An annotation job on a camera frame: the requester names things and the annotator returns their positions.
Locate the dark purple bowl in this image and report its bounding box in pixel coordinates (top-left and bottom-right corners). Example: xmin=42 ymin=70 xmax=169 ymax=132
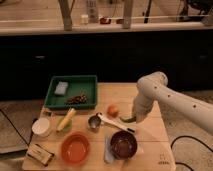
xmin=110 ymin=131 xmax=137 ymax=160

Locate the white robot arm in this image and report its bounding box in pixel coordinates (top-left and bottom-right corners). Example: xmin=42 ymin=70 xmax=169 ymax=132
xmin=132 ymin=72 xmax=213 ymax=135

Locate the black cable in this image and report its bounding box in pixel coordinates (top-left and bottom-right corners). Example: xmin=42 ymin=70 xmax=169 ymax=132
xmin=170 ymin=134 xmax=213 ymax=171
xmin=0 ymin=108 xmax=39 ymax=147

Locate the brown nut cluster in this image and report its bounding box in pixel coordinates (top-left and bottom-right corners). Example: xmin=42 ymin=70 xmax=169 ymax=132
xmin=65 ymin=94 xmax=87 ymax=105

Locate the orange tomato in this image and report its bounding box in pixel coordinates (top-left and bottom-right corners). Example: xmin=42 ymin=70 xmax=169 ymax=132
xmin=107 ymin=105 xmax=119 ymax=118

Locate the grey sponge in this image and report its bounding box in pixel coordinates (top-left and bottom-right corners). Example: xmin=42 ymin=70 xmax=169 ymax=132
xmin=54 ymin=82 xmax=68 ymax=95

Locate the red object on shelf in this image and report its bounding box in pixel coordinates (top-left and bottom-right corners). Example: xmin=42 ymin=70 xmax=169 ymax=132
xmin=100 ymin=17 xmax=111 ymax=25

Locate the black cable right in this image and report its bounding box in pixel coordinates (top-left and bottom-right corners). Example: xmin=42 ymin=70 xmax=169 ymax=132
xmin=170 ymin=134 xmax=213 ymax=171

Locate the brown white rectangular block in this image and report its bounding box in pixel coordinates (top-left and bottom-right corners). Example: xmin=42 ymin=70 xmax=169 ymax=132
xmin=27 ymin=144 xmax=55 ymax=167

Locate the green pepper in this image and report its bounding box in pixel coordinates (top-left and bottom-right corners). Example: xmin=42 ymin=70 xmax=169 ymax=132
xmin=119 ymin=116 xmax=136 ymax=123

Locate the black cable left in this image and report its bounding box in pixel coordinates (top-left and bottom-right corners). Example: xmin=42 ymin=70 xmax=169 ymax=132
xmin=0 ymin=108 xmax=39 ymax=147

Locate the orange bowl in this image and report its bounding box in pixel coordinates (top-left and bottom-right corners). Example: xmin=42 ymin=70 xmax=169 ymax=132
xmin=59 ymin=132 xmax=90 ymax=166

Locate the small white jar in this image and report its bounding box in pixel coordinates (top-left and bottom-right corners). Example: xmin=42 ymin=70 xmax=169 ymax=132
xmin=81 ymin=14 xmax=89 ymax=25

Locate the green plastic tray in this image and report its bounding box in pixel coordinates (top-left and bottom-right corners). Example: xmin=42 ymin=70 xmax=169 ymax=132
xmin=44 ymin=75 xmax=97 ymax=110

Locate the metal measuring cup white handle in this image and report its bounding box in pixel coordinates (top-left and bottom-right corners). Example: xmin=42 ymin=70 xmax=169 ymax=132
xmin=88 ymin=113 xmax=135 ymax=133

